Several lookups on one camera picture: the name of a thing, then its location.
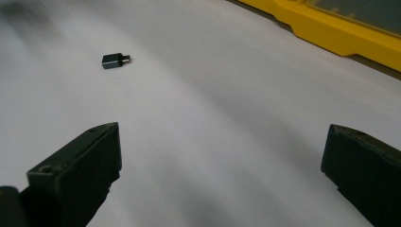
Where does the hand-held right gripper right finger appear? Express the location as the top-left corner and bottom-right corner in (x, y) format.
(321, 123), (401, 227)

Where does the yellow organizer case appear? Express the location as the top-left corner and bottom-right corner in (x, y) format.
(236, 0), (401, 73)

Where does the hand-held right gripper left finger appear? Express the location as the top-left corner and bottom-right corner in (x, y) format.
(19, 122), (123, 227)

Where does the small black adapter plug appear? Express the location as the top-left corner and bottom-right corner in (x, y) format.
(101, 52), (131, 70)

